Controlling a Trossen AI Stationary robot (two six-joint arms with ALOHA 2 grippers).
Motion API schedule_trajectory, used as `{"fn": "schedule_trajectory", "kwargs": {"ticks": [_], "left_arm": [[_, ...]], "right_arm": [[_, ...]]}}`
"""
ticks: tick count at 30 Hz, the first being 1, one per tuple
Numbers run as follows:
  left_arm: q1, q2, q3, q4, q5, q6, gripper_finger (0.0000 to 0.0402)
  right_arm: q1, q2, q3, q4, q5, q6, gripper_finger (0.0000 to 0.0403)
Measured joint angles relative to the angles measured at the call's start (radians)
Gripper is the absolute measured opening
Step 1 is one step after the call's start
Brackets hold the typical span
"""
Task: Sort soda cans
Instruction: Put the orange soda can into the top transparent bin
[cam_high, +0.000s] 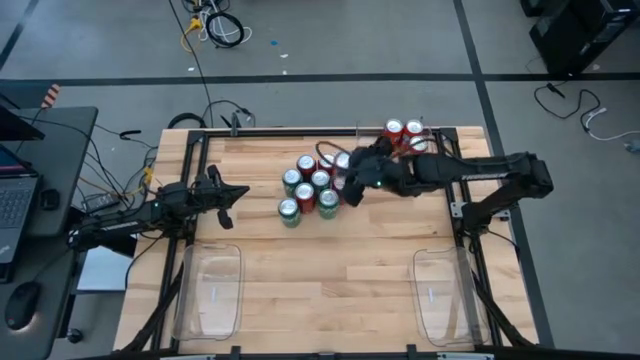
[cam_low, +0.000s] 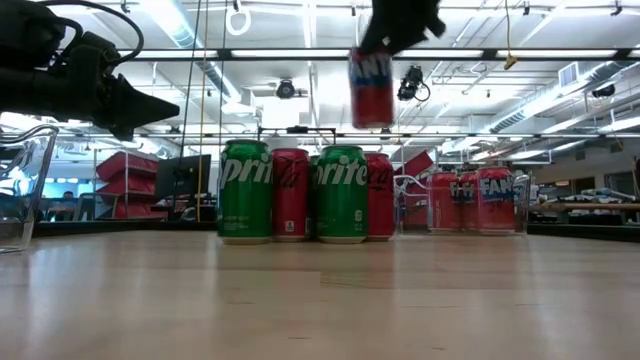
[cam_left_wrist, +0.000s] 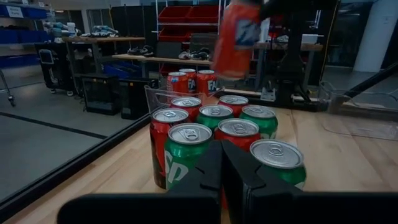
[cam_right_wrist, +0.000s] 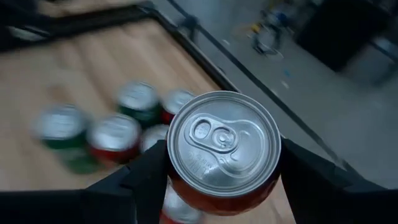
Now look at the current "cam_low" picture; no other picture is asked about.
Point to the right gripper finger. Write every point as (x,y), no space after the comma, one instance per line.
(377,35)

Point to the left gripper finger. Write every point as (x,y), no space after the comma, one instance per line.
(135,107)

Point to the red Fanta soda can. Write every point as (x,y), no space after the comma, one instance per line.
(371,100)
(495,215)
(468,210)
(442,210)

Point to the clear plastic bin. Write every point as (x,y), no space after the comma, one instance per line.
(522,200)
(25,220)

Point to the green Sprite soda can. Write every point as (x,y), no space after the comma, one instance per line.
(342,210)
(313,200)
(245,200)

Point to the red Coca-Cola soda can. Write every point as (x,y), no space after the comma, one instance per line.
(380,200)
(291,200)

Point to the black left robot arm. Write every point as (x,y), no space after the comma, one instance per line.
(20,90)

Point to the red shelf unit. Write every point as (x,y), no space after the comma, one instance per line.
(125,167)

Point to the black background monitor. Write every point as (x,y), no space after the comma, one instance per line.
(182,175)

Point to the person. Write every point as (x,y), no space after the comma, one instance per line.
(67,196)

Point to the red slanted panel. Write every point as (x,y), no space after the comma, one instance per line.
(417,164)

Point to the white background container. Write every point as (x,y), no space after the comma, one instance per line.
(287,142)

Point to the black ceiling fixture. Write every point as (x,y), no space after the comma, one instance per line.
(604,91)

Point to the white spray bottle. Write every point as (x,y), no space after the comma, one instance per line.
(534,194)

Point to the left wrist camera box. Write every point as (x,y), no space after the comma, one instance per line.
(97,50)

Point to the black hanging camera device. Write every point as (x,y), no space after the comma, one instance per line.
(412,80)

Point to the black overhead camera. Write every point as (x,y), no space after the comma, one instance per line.
(286,89)

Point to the black aluminium table frame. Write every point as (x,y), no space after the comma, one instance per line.
(125,226)

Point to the grey horizontal rail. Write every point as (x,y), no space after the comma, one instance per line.
(450,135)

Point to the silver ceiling duct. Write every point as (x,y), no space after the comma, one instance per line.
(530,112)

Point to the white duct vent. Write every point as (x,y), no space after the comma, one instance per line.
(568,75)

